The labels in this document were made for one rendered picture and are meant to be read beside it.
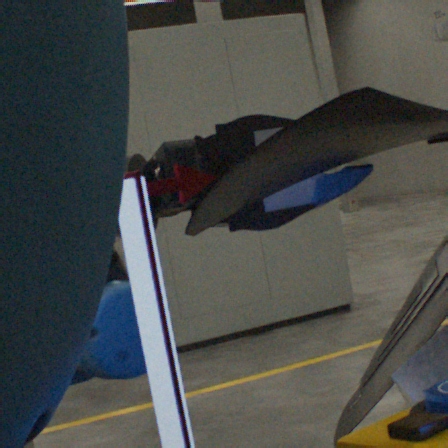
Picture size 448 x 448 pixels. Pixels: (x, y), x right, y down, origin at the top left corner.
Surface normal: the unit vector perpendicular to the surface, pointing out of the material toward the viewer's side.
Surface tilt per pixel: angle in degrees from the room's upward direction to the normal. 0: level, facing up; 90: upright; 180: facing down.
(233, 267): 90
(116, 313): 90
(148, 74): 90
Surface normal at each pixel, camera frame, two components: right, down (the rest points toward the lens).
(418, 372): -0.35, -0.47
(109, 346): 0.49, -0.04
